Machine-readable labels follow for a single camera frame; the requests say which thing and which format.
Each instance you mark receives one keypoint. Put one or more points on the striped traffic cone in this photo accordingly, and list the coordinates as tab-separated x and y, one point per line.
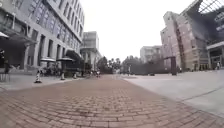
62	76
37	77
74	75

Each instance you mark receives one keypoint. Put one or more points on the pale grey pavement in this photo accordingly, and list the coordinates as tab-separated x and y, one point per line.
186	88

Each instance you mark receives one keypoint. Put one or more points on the group of trees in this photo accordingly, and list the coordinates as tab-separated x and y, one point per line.
110	65

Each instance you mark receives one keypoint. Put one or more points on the long grey columned building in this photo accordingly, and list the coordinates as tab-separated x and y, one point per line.
50	23

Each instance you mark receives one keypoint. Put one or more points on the dark parasol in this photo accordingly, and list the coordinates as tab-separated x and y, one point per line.
65	59

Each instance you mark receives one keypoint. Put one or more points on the dark post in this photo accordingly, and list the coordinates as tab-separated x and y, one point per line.
173	65

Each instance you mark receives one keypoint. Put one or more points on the pale parasol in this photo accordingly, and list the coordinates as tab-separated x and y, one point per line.
47	60

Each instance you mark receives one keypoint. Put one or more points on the red brick path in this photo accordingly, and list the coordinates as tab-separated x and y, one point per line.
100	106

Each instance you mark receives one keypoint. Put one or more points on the pink tall building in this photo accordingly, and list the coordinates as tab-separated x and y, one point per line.
178	40

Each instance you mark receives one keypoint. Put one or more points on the person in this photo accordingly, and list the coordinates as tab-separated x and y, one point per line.
218	65
97	73

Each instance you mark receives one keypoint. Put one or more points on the pale grey tower building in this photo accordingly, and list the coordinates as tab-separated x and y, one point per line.
90	46

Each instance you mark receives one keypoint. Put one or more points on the glass-roofed dark building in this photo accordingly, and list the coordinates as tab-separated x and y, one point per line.
213	26

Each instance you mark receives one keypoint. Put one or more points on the dark wall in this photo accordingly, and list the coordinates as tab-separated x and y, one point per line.
146	68

